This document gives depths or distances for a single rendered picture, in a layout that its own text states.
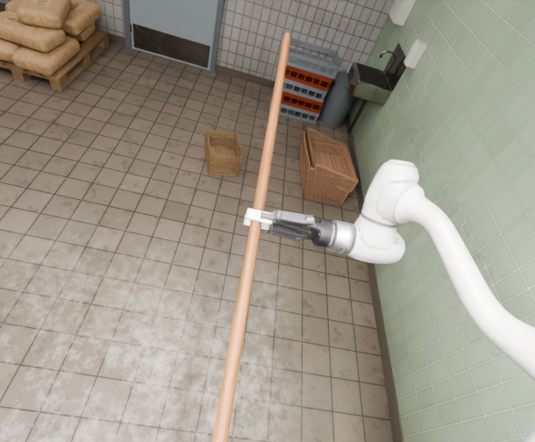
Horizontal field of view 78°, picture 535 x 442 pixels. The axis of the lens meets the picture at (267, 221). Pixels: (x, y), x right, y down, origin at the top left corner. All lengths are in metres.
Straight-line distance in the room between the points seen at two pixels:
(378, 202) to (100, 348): 1.85
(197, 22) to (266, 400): 4.01
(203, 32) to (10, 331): 3.66
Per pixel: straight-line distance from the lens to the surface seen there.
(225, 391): 0.77
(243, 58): 4.68
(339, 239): 0.89
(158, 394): 2.18
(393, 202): 0.86
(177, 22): 4.68
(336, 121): 4.39
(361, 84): 3.51
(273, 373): 2.29
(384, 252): 0.93
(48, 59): 4.04
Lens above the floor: 2.13
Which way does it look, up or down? 48 degrees down
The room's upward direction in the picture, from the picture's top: 22 degrees clockwise
